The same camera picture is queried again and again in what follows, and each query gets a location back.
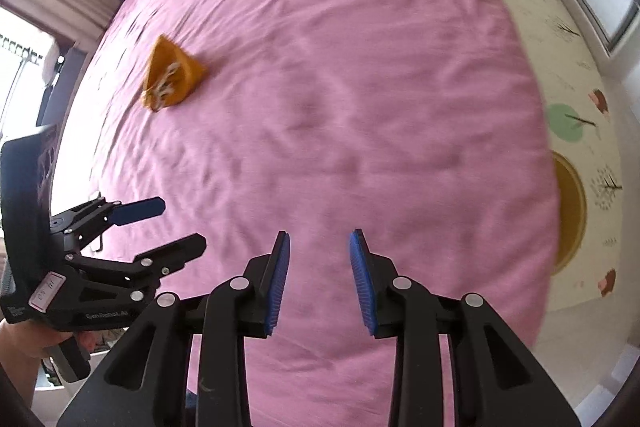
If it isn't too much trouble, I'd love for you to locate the orange snack packet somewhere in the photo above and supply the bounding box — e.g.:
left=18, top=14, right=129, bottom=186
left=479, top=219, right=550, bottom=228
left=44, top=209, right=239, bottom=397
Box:
left=141, top=35, right=207, bottom=112

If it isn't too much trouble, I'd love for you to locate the black chair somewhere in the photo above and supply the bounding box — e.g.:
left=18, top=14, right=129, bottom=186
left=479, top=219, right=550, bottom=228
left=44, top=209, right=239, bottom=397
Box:
left=35, top=42, right=86, bottom=128

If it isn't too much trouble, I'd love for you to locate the pink blanket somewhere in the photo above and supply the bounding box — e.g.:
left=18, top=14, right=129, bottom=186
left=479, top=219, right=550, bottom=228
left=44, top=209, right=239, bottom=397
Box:
left=50, top=0, right=561, bottom=427

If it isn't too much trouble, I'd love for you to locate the patterned play mat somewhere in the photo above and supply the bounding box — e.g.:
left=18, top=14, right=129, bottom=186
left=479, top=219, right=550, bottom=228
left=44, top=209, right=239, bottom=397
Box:
left=472, top=0, right=631, bottom=427

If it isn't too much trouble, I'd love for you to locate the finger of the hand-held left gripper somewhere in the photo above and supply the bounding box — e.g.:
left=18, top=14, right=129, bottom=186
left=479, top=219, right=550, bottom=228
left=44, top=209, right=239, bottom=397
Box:
left=65, top=234, right=208, bottom=303
left=50, top=197, right=166, bottom=253

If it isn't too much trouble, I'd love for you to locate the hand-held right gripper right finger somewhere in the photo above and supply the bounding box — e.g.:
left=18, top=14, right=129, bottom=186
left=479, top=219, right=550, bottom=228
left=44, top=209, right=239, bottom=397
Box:
left=348, top=229, right=583, bottom=427

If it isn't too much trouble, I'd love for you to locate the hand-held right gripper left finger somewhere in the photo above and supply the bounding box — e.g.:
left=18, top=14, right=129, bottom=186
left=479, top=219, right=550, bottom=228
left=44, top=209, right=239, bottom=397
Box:
left=57, top=231, right=292, bottom=427

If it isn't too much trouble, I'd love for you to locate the person's left hand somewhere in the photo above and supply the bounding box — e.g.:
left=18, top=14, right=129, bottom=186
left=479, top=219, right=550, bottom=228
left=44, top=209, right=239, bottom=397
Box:
left=0, top=319, right=96, bottom=380

